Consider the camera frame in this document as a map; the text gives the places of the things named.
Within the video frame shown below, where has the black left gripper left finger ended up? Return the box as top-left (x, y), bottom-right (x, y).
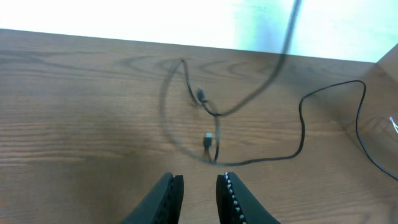
top-left (120, 172), bottom-right (184, 224)

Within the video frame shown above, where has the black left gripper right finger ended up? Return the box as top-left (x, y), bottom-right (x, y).
top-left (216, 172), bottom-right (280, 224)

